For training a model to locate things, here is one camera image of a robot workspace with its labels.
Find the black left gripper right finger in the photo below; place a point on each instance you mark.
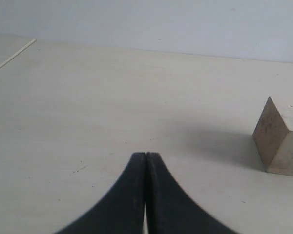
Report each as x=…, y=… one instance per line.
x=169, y=209

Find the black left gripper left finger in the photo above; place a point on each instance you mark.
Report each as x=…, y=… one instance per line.
x=121, y=209

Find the largest wooden cube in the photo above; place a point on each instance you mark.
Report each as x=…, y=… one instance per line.
x=273, y=136

